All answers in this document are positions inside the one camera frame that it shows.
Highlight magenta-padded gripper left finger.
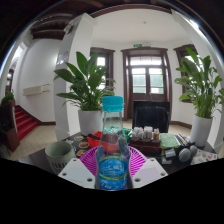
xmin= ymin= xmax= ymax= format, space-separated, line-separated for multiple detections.
xmin=57 ymin=146 xmax=101 ymax=190

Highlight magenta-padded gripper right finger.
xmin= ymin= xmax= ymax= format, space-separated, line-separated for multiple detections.
xmin=127 ymin=145 xmax=169 ymax=188

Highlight brown wooden double door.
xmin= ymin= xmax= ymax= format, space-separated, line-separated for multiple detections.
xmin=120 ymin=46 xmax=173 ymax=122

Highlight grey ribbed cup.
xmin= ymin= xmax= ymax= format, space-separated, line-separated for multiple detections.
xmin=44 ymin=141 xmax=77 ymax=176

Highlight grey headphones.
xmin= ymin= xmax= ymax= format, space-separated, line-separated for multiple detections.
xmin=175 ymin=141 xmax=200 ymax=164

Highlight red carpeted staircase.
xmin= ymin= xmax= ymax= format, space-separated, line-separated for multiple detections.
xmin=13 ymin=104 xmax=40 ymax=142

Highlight dark wooden box with bottles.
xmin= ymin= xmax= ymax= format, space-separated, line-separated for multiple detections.
xmin=128 ymin=125 xmax=162 ymax=156

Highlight clear blue-capped drink bottle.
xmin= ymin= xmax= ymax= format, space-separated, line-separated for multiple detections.
xmin=95 ymin=95 xmax=133 ymax=192

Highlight small round snack dish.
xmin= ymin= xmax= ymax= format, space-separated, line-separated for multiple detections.
xmin=78 ymin=141 xmax=90 ymax=150

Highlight brown framed window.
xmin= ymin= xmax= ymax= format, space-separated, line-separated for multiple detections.
xmin=89 ymin=46 xmax=116 ymax=92
xmin=172 ymin=43 xmax=199 ymax=104

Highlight potted plant in white pot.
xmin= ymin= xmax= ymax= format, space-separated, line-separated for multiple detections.
xmin=173 ymin=47 xmax=224 ymax=148
xmin=53 ymin=51 xmax=117 ymax=137

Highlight printed paper sheet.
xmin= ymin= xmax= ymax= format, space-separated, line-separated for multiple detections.
xmin=190 ymin=149 xmax=219 ymax=166

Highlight green cloth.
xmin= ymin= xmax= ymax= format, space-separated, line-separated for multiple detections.
xmin=159 ymin=132 xmax=181 ymax=150

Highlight black office chair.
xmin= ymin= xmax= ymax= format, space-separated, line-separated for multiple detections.
xmin=131 ymin=100 xmax=171 ymax=134

